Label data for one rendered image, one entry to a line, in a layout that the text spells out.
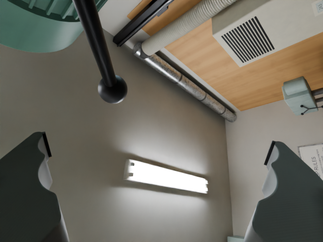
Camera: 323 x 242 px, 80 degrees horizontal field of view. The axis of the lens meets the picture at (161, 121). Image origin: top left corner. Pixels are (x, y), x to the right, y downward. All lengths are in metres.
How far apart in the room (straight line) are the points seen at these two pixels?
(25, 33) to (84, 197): 1.44
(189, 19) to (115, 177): 1.47
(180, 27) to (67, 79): 1.05
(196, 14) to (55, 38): 1.57
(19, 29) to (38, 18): 0.03
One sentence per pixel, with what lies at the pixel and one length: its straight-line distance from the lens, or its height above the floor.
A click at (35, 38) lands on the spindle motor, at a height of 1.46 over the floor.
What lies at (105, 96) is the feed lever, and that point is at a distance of 0.23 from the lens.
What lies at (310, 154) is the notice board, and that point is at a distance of 3.11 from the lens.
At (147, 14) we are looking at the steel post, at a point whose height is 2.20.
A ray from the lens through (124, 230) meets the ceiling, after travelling 1.86.
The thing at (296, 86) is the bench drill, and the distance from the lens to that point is 2.28.
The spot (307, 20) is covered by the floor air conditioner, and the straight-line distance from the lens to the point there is 1.92.
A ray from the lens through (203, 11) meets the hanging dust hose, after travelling 1.80.
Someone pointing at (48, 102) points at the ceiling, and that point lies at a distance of 1.64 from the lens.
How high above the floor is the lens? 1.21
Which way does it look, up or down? 41 degrees up
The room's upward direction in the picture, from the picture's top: 109 degrees counter-clockwise
